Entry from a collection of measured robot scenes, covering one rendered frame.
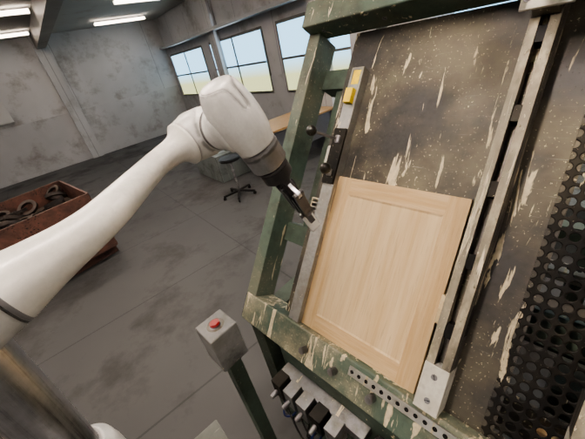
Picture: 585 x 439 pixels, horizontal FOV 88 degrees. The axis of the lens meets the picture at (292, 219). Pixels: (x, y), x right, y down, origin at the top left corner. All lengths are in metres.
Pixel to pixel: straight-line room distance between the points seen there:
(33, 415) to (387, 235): 0.93
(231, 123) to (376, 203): 0.58
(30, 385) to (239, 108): 0.64
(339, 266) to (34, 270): 0.84
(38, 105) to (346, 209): 10.00
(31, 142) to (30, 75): 1.66
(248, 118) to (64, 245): 0.37
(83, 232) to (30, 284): 0.09
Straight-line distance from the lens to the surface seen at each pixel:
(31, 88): 10.64
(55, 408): 0.84
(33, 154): 10.70
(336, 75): 1.36
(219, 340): 1.23
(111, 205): 0.55
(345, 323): 1.09
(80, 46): 10.81
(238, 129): 0.62
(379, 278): 1.01
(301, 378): 1.26
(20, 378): 0.77
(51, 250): 0.51
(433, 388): 0.95
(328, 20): 1.32
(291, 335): 1.21
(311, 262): 1.12
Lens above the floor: 1.80
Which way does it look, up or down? 30 degrees down
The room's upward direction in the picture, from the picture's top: 13 degrees counter-clockwise
